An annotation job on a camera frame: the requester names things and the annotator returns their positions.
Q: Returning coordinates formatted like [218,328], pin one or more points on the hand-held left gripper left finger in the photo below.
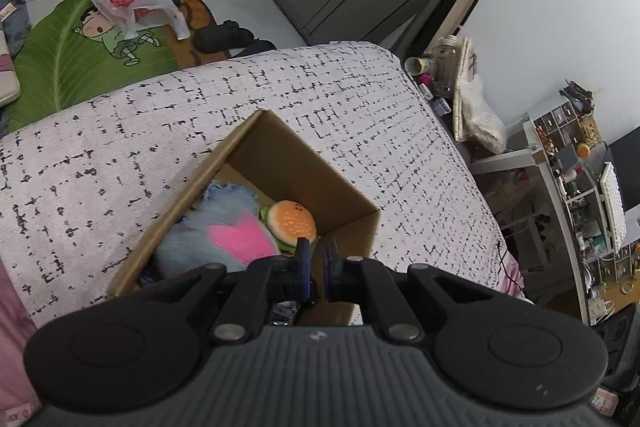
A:
[303,269]

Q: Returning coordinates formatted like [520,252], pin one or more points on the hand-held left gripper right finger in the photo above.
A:
[331,272]

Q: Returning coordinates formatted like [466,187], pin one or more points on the brown cardboard box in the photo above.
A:
[320,187]

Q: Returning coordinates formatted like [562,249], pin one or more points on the fluffy blue plush toy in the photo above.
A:
[200,237]

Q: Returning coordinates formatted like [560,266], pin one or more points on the burger plush toy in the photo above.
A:
[292,219]

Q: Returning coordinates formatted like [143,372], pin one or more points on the beige tote bag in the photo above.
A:
[480,122]

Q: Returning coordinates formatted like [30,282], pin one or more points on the printed paper cup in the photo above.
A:
[417,66]

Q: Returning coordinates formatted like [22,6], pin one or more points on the white desk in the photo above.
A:
[550,187]

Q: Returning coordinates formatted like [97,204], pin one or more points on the black bag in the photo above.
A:
[222,36]

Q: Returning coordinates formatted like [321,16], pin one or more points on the clear plastic jar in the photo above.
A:
[447,49]

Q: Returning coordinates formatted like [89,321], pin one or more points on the small drawer organizer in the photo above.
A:
[562,122]

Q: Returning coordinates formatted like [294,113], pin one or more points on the orange round toy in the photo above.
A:
[585,150]

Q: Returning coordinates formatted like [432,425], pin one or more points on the white keyboard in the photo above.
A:
[614,207]

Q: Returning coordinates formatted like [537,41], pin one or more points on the pink bed sheet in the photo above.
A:
[12,332]

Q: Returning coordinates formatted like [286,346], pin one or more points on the green leaf cartoon rug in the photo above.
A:
[55,57]

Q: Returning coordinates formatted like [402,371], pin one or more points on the blue folded cloth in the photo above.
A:
[15,24]

